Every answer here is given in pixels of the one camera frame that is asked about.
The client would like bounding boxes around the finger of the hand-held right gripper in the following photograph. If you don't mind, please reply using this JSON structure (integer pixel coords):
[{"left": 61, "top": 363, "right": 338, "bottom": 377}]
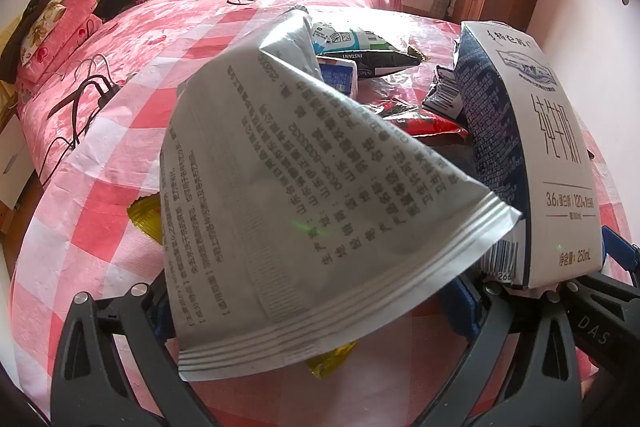
[{"left": 575, "top": 224, "right": 640, "bottom": 360}]

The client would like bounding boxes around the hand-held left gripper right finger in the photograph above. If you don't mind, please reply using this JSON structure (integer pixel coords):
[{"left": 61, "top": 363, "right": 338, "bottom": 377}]
[{"left": 425, "top": 273, "right": 585, "bottom": 427}]

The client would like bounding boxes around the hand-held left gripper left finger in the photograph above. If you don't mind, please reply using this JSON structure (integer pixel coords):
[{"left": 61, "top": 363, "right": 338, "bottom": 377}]
[{"left": 50, "top": 276, "right": 222, "bottom": 427}]

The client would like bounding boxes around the navy white milk carton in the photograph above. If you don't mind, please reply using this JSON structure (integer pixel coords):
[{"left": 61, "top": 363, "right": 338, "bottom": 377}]
[{"left": 452, "top": 21, "right": 609, "bottom": 297}]

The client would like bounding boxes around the red black drink packet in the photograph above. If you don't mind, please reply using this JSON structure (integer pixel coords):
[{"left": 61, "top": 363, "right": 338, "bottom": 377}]
[{"left": 360, "top": 98, "right": 474, "bottom": 141}]

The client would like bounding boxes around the grey white printed packet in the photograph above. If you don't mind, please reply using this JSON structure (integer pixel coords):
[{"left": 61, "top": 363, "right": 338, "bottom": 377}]
[{"left": 159, "top": 6, "right": 524, "bottom": 384}]

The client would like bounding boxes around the blue white snack packet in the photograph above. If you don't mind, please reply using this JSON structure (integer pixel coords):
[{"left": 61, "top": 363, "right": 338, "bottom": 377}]
[{"left": 317, "top": 55, "right": 359, "bottom": 98}]

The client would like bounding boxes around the yellow crinkled wrapper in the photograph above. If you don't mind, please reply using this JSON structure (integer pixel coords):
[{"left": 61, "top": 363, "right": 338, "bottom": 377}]
[{"left": 126, "top": 193, "right": 359, "bottom": 379}]

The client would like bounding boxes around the red white checked tablecloth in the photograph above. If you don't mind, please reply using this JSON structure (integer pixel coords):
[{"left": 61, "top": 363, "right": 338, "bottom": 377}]
[{"left": 10, "top": 7, "right": 632, "bottom": 427}]

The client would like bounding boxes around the black white barcode packet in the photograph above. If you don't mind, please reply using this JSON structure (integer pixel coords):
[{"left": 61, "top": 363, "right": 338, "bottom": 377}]
[{"left": 422, "top": 65, "right": 464, "bottom": 116}]

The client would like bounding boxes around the white nightstand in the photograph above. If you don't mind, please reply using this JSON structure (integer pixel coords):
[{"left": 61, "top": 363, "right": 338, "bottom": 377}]
[{"left": 0, "top": 116, "right": 37, "bottom": 208}]

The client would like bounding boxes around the green and white snack bag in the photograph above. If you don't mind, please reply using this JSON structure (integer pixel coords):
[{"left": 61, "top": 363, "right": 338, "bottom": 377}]
[{"left": 309, "top": 22, "right": 422, "bottom": 81}]

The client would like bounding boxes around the floral cream pillow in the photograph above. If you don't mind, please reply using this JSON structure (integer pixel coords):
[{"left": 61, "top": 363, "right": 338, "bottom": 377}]
[{"left": 20, "top": 0, "right": 69, "bottom": 68}]

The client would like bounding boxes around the pink fluffy pillow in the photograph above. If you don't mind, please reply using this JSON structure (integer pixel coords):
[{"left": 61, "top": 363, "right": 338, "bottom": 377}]
[{"left": 15, "top": 0, "right": 104, "bottom": 84}]

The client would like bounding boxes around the black cable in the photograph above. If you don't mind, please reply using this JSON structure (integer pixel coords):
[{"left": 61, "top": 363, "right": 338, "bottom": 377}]
[{"left": 49, "top": 53, "right": 129, "bottom": 178}]

